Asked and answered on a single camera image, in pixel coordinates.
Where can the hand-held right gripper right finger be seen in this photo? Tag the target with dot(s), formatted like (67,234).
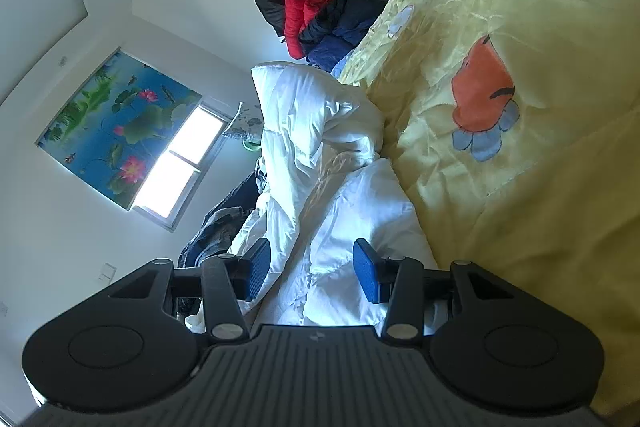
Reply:
(366,269)

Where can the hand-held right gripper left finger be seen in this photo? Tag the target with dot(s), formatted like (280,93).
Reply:
(257,268)

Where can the white down jacket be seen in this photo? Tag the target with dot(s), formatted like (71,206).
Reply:
(320,147)

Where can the pile of dark clothes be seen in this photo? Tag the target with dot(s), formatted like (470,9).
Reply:
(215,222)

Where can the window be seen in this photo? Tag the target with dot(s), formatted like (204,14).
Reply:
(170,177)

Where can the patterned pillow bag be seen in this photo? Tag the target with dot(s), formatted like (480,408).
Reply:
(245,124)

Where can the lotus-print window blind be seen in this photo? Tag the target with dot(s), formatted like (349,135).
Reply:
(115,122)

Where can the navy jacket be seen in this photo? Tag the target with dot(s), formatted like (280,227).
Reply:
(345,32)

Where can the red jacket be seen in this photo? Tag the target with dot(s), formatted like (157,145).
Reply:
(310,2)

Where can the yellow carrot-print bed sheet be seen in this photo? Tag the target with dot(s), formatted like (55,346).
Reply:
(550,57)

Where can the round ceiling fixture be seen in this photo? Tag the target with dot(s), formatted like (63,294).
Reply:
(62,61)

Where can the white wall switch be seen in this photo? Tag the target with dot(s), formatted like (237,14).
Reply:
(107,272)

